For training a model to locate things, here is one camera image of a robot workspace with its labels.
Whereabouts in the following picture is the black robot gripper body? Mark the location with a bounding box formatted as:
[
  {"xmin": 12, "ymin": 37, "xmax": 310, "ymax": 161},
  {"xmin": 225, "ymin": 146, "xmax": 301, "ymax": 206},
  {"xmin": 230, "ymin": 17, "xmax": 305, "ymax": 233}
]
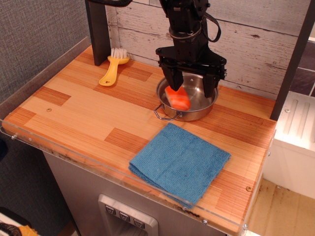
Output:
[{"xmin": 156, "ymin": 0, "xmax": 226, "ymax": 79}]

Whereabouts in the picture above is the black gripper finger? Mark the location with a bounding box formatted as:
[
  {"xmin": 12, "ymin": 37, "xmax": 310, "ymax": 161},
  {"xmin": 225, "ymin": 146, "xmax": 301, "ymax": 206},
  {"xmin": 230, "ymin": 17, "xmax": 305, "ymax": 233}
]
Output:
[
  {"xmin": 202, "ymin": 74, "xmax": 220, "ymax": 98},
  {"xmin": 161, "ymin": 64, "xmax": 184, "ymax": 91}
]

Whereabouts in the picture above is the orange salmon sushi toy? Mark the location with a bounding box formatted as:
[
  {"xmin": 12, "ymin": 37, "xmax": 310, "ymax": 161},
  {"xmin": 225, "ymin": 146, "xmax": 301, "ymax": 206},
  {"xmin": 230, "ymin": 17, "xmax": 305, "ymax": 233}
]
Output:
[{"xmin": 164, "ymin": 86, "xmax": 191, "ymax": 111}]

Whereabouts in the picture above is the stainless steel pot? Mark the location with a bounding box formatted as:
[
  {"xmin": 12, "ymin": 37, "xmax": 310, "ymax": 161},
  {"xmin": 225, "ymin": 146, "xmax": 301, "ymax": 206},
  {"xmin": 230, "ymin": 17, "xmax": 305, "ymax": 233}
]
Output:
[{"xmin": 154, "ymin": 73, "xmax": 219, "ymax": 121}]

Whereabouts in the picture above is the yellow dish brush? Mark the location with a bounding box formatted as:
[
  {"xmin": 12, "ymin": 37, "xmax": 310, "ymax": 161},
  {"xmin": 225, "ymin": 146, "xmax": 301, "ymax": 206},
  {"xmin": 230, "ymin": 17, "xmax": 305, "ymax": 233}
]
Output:
[{"xmin": 99, "ymin": 48, "xmax": 129, "ymax": 87}]

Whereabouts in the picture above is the blue folded cloth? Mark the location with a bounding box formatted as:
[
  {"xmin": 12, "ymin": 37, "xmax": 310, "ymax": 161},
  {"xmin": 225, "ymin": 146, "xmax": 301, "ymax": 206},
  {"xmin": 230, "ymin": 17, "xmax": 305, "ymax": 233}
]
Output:
[{"xmin": 129, "ymin": 123, "xmax": 231, "ymax": 209}]

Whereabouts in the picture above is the silver dispenser button panel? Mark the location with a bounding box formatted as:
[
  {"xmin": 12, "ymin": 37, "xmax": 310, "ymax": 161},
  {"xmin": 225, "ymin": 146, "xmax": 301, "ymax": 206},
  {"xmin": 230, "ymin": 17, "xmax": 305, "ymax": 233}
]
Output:
[{"xmin": 98, "ymin": 194, "xmax": 159, "ymax": 236}]

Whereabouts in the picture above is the clear acrylic edge guard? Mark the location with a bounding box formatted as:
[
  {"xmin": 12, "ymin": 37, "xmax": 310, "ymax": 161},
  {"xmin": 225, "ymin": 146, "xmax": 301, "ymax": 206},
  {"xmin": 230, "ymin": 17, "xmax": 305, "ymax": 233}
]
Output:
[{"xmin": 2, "ymin": 113, "xmax": 276, "ymax": 236}]

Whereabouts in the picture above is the yellow object bottom left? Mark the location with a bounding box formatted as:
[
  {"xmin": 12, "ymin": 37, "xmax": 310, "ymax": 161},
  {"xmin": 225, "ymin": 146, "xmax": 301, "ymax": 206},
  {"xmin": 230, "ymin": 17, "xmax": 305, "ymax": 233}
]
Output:
[{"xmin": 0, "ymin": 222, "xmax": 40, "ymax": 236}]

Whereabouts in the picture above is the dark grey right post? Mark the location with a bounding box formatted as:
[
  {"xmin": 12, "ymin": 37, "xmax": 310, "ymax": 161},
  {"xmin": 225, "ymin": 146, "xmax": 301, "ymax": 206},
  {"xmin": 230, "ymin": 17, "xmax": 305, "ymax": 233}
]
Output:
[{"xmin": 270, "ymin": 0, "xmax": 315, "ymax": 121}]

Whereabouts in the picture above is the dark grey post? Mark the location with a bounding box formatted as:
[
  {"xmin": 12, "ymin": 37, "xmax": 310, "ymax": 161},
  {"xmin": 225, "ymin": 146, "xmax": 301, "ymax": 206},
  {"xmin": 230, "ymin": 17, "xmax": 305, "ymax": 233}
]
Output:
[
  {"xmin": 270, "ymin": 0, "xmax": 315, "ymax": 121},
  {"xmin": 85, "ymin": 0, "xmax": 111, "ymax": 66}
]

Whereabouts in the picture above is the dark grey left post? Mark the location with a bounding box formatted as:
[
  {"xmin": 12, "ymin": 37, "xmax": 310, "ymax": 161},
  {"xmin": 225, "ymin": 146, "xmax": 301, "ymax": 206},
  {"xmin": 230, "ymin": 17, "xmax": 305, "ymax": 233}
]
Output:
[{"xmin": 85, "ymin": 0, "xmax": 111, "ymax": 66}]

